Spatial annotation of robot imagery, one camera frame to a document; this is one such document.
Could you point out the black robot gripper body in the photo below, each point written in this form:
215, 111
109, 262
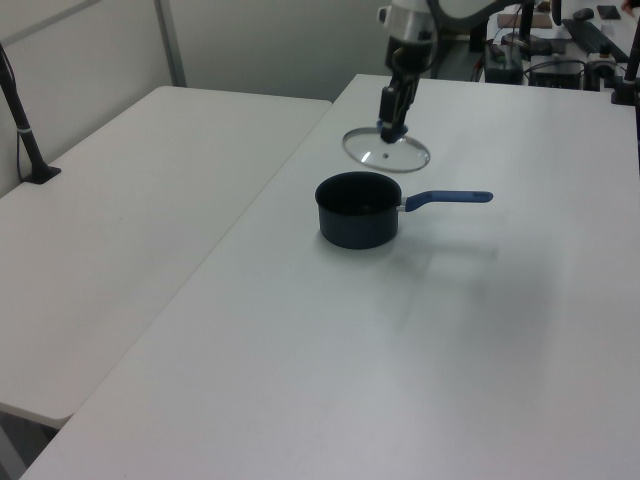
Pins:
411, 56

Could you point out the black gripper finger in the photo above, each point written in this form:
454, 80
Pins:
388, 115
408, 100

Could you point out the glass lid with blue knob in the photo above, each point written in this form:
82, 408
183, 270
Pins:
400, 157

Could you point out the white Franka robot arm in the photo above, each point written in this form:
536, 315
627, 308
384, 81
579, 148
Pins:
406, 19

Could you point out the black electronics box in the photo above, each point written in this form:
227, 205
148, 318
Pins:
502, 65

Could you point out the brown flat board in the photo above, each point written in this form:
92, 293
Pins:
541, 20

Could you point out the black power supply unit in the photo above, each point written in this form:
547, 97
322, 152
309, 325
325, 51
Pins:
557, 75

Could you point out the black computer mouse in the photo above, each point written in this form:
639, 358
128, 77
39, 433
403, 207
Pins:
583, 14

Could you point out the black keyboard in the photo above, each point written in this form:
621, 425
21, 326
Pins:
595, 37

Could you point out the white side table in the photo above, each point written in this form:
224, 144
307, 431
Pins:
125, 225

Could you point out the black clamped camera pole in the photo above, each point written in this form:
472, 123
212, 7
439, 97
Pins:
625, 90

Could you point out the black camera pole with base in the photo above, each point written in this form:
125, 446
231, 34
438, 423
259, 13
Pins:
30, 145

